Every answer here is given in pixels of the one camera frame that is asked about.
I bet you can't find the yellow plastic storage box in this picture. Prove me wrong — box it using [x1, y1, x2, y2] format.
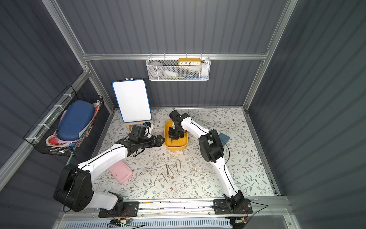
[164, 120, 188, 151]

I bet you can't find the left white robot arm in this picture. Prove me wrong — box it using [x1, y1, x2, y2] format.
[53, 125, 165, 216]

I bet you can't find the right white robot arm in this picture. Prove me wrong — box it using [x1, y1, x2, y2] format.
[168, 110, 245, 210]

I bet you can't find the small whiteboard on easel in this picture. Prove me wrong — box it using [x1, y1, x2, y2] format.
[112, 79, 153, 132]

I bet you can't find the blue oval case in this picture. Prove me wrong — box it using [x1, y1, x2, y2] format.
[57, 100, 95, 141]

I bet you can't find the white tape roll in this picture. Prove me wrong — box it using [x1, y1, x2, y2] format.
[147, 61, 164, 78]

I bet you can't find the yellow clock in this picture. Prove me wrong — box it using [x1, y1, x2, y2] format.
[178, 58, 202, 66]

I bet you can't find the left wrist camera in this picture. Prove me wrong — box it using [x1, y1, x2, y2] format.
[144, 122, 153, 129]

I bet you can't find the white wire wall basket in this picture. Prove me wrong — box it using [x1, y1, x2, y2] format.
[146, 57, 211, 81]

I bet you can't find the black wire side basket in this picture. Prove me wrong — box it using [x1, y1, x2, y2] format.
[24, 87, 104, 157]

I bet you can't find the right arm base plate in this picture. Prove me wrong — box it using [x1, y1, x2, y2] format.
[212, 198, 253, 215]

